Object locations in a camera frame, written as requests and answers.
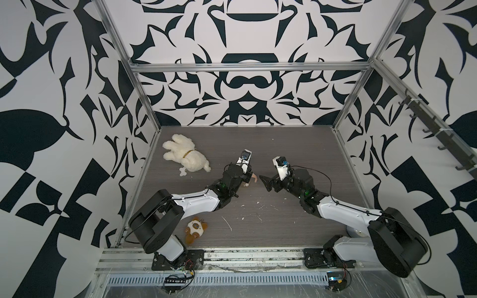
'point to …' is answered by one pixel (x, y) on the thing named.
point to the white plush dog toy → (182, 150)
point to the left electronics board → (173, 284)
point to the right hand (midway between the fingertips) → (268, 168)
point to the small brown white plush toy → (195, 229)
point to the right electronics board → (336, 282)
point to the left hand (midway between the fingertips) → (244, 157)
